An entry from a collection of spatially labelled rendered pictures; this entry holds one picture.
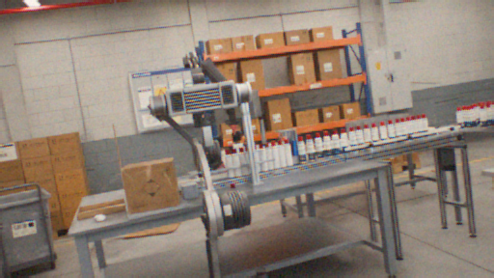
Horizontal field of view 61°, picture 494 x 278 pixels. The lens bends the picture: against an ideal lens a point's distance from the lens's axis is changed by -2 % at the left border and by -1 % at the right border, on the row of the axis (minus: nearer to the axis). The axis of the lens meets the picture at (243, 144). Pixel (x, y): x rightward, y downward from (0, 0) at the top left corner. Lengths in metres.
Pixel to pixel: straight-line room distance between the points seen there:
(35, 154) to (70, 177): 0.54
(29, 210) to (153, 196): 2.38
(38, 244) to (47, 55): 3.78
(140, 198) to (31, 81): 5.39
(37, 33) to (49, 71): 0.65
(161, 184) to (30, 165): 3.81
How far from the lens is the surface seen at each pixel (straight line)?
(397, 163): 7.02
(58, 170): 6.13
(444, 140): 3.92
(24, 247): 4.82
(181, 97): 2.39
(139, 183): 2.54
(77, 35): 7.68
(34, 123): 7.69
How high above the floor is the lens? 1.36
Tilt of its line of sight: 5 degrees down
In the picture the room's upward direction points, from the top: 9 degrees counter-clockwise
